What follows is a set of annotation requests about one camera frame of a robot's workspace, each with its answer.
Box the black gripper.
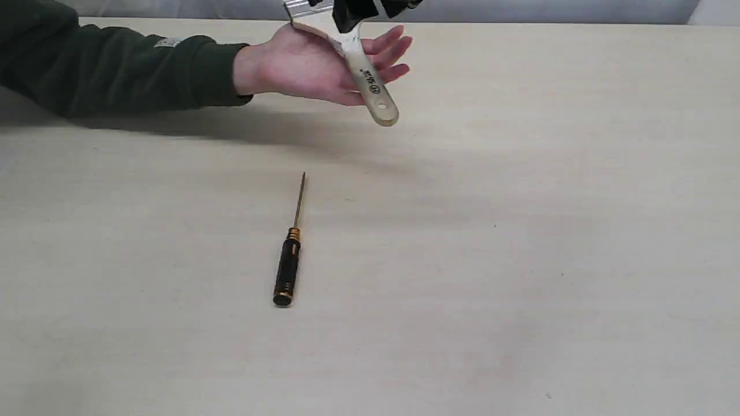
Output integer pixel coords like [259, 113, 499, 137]
[332, 0, 423, 34]

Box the wide wooden paint brush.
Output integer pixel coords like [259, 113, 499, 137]
[282, 1, 399, 127]

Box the dark green sleeved forearm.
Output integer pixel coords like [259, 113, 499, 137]
[1, 1, 252, 118]

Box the black and gold screwdriver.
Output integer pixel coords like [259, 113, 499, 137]
[272, 172, 306, 308]

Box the open bare human hand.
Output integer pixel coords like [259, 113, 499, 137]
[232, 24, 414, 106]

